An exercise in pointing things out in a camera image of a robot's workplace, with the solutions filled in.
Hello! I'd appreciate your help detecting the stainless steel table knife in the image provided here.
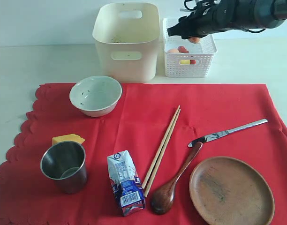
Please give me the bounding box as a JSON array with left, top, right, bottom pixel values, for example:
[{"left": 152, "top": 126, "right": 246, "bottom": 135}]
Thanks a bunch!
[{"left": 188, "top": 119, "right": 268, "bottom": 148}]

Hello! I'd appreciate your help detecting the red sausage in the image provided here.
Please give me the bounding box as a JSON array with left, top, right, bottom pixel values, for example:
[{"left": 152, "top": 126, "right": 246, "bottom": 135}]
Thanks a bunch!
[{"left": 177, "top": 46, "right": 196, "bottom": 65}]

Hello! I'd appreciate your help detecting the red scalloped table cloth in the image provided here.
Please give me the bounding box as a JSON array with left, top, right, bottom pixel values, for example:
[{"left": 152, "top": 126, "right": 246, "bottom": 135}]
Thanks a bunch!
[{"left": 0, "top": 83, "right": 287, "bottom": 225}]

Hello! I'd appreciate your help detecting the fried chicken nugget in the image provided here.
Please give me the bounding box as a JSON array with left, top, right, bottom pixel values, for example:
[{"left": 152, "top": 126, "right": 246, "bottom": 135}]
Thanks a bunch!
[{"left": 188, "top": 37, "right": 200, "bottom": 44}]

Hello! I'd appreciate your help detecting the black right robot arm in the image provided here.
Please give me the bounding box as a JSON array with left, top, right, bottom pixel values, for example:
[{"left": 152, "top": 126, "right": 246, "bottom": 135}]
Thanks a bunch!
[{"left": 167, "top": 0, "right": 287, "bottom": 39}]

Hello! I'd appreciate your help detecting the blue white milk carton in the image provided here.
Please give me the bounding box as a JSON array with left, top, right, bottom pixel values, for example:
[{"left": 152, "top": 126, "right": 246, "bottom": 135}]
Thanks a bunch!
[{"left": 107, "top": 150, "right": 145, "bottom": 216}]

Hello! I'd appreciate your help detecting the white ceramic bowl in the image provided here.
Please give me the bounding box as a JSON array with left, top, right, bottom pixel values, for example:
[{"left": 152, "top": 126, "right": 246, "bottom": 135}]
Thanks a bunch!
[{"left": 69, "top": 75, "right": 122, "bottom": 117}]

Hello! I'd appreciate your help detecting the round wooden plate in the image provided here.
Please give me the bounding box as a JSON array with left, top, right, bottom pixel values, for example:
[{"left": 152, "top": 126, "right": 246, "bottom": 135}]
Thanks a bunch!
[{"left": 189, "top": 156, "right": 275, "bottom": 225}]

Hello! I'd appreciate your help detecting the stainless steel cup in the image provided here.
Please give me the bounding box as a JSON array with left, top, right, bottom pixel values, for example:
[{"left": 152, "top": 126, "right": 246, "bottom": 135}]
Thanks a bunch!
[{"left": 40, "top": 141, "right": 88, "bottom": 194}]

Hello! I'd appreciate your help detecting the yellow lemon with sticker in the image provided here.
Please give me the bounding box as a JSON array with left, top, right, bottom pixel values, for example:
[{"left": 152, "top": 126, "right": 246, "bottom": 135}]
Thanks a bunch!
[{"left": 179, "top": 60, "right": 191, "bottom": 65}]

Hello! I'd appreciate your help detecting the brown egg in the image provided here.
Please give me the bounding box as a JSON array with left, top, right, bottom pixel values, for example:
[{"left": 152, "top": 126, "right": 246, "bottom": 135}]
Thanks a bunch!
[{"left": 167, "top": 48, "right": 179, "bottom": 53}]

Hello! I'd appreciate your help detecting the cream plastic storage bin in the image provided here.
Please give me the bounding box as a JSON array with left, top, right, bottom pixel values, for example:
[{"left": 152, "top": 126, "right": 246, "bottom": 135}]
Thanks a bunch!
[{"left": 92, "top": 2, "right": 160, "bottom": 83}]

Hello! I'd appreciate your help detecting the dark wooden spoon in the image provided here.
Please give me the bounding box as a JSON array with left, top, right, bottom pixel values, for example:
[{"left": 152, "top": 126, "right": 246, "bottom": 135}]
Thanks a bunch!
[{"left": 151, "top": 141, "right": 203, "bottom": 215}]

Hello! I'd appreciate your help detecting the wooden chopstick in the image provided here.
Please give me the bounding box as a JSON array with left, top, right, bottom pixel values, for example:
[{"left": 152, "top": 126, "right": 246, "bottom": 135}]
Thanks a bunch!
[
  {"left": 143, "top": 108, "right": 181, "bottom": 197},
  {"left": 142, "top": 105, "right": 180, "bottom": 189}
]

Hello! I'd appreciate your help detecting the upper wooden chopstick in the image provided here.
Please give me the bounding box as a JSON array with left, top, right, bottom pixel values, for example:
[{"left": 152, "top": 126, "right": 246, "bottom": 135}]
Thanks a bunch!
[{"left": 142, "top": 105, "right": 180, "bottom": 189}]

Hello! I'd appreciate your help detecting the lower wooden chopstick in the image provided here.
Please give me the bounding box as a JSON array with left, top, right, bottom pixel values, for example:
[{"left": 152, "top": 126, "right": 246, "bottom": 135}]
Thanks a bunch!
[{"left": 143, "top": 108, "right": 181, "bottom": 197}]

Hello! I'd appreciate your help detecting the yellow cheese wedge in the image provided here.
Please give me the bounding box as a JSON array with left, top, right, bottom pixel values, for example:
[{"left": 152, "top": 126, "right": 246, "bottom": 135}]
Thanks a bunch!
[{"left": 52, "top": 134, "right": 85, "bottom": 146}]

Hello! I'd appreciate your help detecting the white perforated plastic basket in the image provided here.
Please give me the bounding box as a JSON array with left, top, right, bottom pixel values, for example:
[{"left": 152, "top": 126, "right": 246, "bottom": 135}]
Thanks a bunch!
[{"left": 163, "top": 18, "right": 217, "bottom": 78}]

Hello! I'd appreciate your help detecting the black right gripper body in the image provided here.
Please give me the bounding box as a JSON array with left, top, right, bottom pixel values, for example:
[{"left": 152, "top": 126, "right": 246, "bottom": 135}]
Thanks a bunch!
[{"left": 177, "top": 4, "right": 222, "bottom": 35}]

